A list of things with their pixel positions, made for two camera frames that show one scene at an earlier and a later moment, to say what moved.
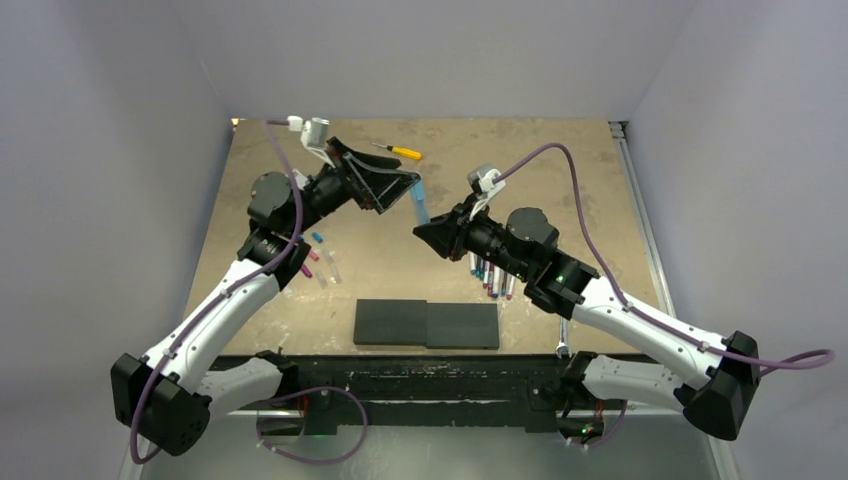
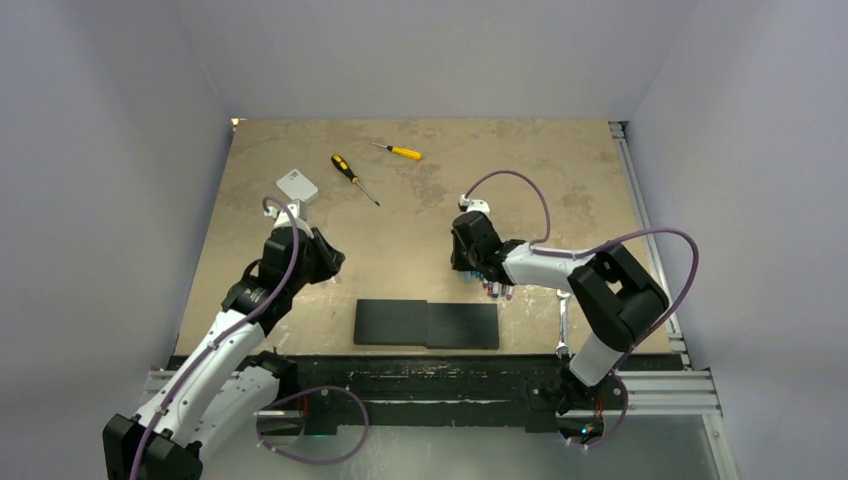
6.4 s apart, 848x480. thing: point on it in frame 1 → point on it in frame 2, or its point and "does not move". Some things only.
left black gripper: x=361 y=192 → x=329 y=258
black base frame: x=475 y=392 does not move
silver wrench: x=564 y=338 does not move
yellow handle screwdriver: x=402 y=151 does not move
